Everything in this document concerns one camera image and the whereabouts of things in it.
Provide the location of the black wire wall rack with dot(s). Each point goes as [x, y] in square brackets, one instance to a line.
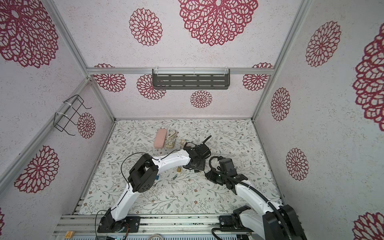
[63, 119]

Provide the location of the patterned cream pouch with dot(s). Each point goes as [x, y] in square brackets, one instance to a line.
[171, 139]

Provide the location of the dark grey wall shelf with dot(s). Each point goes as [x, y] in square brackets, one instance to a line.
[191, 80]

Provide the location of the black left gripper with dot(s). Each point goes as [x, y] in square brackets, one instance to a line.
[199, 160]

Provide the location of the pink rectangular case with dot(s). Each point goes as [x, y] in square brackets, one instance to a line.
[160, 139]

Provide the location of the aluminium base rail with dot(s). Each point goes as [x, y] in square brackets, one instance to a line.
[188, 224]

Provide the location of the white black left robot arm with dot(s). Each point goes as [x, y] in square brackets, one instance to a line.
[142, 177]

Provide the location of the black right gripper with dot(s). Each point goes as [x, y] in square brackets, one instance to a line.
[214, 175]

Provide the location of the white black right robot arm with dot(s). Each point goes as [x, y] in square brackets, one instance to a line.
[263, 218]

